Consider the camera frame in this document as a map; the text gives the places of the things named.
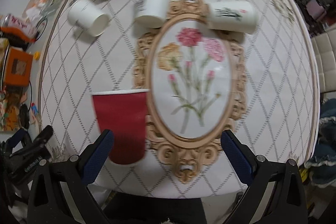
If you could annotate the white paper cup middle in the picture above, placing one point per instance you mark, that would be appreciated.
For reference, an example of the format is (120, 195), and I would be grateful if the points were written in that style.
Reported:
(151, 13)

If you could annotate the red paper cup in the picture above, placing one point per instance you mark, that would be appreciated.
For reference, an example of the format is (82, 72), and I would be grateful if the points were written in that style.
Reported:
(124, 113)

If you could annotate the white paper cup right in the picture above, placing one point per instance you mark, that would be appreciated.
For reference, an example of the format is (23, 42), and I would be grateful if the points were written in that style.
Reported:
(236, 16)

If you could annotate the small blue red packet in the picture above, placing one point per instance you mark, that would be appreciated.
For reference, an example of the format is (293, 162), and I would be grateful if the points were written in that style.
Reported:
(35, 111)

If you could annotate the floral patterned table mat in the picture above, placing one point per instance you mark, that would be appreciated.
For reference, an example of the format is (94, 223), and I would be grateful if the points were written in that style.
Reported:
(262, 86)

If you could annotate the white paper cup left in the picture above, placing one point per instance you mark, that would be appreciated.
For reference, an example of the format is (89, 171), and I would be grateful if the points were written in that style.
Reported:
(85, 14)

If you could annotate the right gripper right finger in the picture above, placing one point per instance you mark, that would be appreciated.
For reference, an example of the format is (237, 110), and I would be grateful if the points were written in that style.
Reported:
(287, 202)

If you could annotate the orange gift box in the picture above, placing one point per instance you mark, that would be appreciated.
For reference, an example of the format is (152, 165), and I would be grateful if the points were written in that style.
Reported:
(17, 69)

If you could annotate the white padded chair right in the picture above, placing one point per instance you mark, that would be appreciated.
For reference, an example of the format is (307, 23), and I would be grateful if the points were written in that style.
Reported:
(324, 46)

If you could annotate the yellow bottle cap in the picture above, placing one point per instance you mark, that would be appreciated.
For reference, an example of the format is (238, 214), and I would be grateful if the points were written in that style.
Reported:
(37, 55)

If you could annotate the pink suitcase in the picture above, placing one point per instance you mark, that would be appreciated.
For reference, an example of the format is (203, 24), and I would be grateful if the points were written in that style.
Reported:
(314, 9)

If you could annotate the white paper cup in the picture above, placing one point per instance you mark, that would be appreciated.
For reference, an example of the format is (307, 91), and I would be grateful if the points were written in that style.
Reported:
(151, 13)
(85, 14)
(236, 16)

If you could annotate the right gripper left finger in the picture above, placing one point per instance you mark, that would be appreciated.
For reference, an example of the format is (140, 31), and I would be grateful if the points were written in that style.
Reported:
(47, 202)

